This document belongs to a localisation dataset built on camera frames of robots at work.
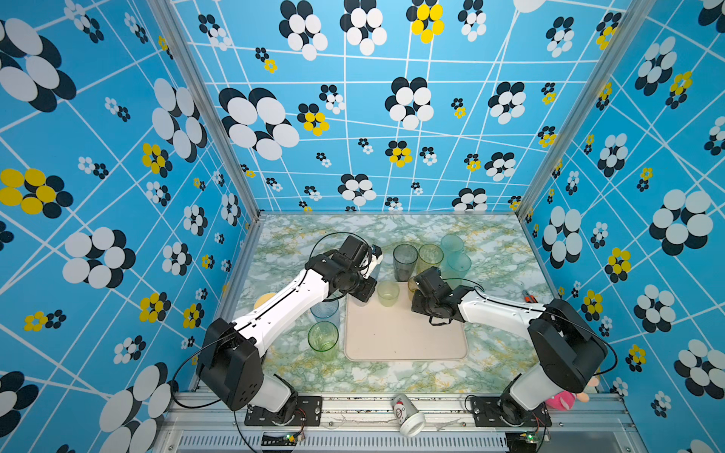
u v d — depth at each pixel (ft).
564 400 2.30
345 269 2.02
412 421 2.22
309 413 2.42
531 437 2.31
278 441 2.36
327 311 2.86
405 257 3.16
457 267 3.21
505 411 2.14
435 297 2.28
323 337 3.04
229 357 1.35
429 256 3.18
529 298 3.10
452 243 3.29
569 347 1.46
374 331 2.86
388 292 3.08
